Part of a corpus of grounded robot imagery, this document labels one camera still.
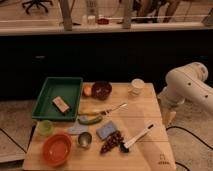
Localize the white dish brush black bristles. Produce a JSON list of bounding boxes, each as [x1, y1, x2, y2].
[[120, 124, 154, 153]]

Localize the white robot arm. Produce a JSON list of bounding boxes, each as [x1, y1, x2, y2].
[[158, 62, 213, 114]]

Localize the dark maroon bowl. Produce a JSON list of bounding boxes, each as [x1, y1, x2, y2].
[[92, 81, 112, 100]]

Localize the red plastic bowl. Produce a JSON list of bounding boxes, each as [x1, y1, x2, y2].
[[42, 133, 72, 167]]

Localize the small orange fruit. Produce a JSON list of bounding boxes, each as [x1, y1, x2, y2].
[[83, 85, 92, 97]]

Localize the white ceramic mug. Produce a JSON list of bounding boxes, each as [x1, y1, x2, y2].
[[129, 78, 145, 95]]

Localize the green plastic tray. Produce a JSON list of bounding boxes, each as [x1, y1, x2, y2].
[[32, 77, 83, 121]]

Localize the green cucumber toy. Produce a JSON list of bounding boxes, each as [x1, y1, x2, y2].
[[78, 116, 103, 125]]

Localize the small wooden block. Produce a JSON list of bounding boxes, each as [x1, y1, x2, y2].
[[52, 96, 70, 113]]

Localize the grey blue cloth piece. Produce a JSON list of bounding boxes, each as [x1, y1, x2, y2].
[[67, 121, 88, 135]]

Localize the dark red grape bunch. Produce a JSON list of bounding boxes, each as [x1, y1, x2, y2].
[[100, 131, 124, 154]]

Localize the small metal cup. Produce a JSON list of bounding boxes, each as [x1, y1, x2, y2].
[[78, 132, 92, 148]]

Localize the red object on shelf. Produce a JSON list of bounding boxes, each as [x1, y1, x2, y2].
[[97, 18, 109, 25]]

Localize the light green cup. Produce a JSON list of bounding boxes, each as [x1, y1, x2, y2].
[[37, 120, 53, 136]]

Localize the black office chair base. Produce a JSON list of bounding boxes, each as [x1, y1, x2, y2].
[[22, 0, 53, 14]]

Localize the yellow handled knife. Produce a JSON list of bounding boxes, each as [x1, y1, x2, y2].
[[78, 103, 127, 116]]

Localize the black cable on floor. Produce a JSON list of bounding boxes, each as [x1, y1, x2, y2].
[[165, 125, 213, 171]]

